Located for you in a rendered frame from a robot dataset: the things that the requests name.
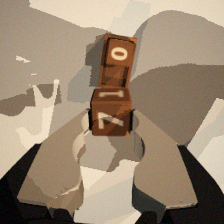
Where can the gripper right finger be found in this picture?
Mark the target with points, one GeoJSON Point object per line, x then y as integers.
{"type": "Point", "coordinates": [170, 181]}

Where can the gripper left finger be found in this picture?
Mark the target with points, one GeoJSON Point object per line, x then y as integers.
{"type": "Point", "coordinates": [48, 176]}

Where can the orange wooden calendar cube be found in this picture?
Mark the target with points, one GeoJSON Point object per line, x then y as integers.
{"type": "Point", "coordinates": [111, 111]}
{"type": "Point", "coordinates": [119, 52]}

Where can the orange wooden tray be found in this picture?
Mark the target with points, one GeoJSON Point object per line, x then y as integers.
{"type": "Point", "coordinates": [113, 76]}

